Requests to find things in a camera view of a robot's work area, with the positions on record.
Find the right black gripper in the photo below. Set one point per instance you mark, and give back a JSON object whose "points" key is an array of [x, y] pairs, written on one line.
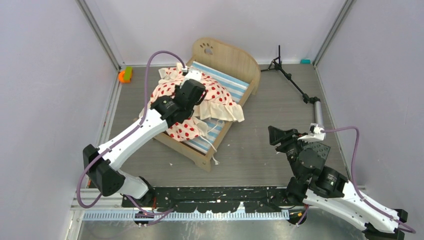
{"points": [[276, 135]]}

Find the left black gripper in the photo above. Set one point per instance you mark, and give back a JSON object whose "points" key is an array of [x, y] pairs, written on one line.
{"points": [[178, 88]]}

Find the blue striped mattress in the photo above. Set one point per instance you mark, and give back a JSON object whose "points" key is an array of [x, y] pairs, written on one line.
{"points": [[221, 105]]}

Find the wooden pet bed frame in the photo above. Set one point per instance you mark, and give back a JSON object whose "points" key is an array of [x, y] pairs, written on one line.
{"points": [[230, 75]]}

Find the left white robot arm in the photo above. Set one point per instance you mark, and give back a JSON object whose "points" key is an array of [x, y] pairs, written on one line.
{"points": [[102, 164]]}

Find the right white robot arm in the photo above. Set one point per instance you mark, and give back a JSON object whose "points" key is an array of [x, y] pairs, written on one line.
{"points": [[314, 183]]}

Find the orange green toy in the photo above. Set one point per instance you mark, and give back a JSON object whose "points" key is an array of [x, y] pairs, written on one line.
{"points": [[125, 76]]}

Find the teal small block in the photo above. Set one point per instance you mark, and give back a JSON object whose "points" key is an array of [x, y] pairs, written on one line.
{"points": [[306, 61]]}

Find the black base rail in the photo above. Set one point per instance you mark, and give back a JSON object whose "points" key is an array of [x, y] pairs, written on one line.
{"points": [[180, 204]]}

